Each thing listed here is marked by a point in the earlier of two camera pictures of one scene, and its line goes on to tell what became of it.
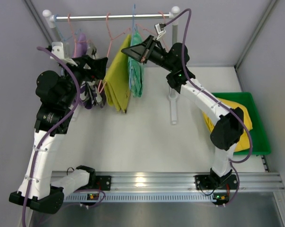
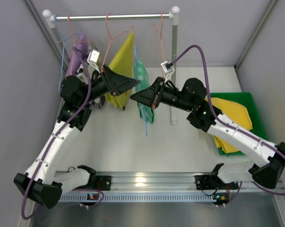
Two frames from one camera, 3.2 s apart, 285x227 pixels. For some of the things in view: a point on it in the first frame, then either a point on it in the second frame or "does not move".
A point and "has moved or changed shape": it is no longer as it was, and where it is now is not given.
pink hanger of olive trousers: x=100 y=89 does not move
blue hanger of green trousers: x=130 y=61 → x=142 y=106
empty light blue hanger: x=60 y=35 does not move
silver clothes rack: x=50 y=19 does not move
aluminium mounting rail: x=169 y=187 does not move
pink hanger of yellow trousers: x=153 y=31 has moved or changed shape
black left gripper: x=86 y=65 → x=110 y=80
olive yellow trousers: x=117 y=81 does not move
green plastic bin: x=260 y=145 does not move
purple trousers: x=80 y=48 does not move
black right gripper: x=148 y=49 → x=158 y=92
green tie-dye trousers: x=135 y=69 → x=146 y=112
